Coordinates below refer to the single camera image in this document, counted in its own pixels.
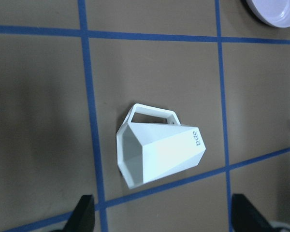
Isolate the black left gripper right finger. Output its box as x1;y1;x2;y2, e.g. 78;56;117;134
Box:
231;194;280;232

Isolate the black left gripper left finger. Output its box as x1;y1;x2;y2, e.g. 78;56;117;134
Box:
52;194;95;232

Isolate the white faceted mug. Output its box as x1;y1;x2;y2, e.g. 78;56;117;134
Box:
116;103;206;189

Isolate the lilac round plate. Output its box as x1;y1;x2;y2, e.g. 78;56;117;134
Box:
241;0;290;28

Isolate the brown paper table cover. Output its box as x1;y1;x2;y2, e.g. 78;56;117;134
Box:
0;0;290;232

